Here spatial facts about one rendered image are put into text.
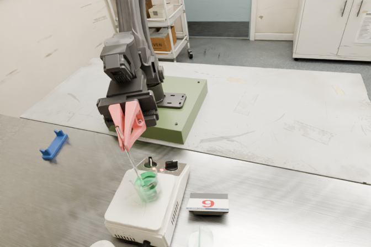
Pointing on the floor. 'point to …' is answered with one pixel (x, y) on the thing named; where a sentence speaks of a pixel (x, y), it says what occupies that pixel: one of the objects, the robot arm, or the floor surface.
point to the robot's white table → (247, 116)
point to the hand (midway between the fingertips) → (125, 144)
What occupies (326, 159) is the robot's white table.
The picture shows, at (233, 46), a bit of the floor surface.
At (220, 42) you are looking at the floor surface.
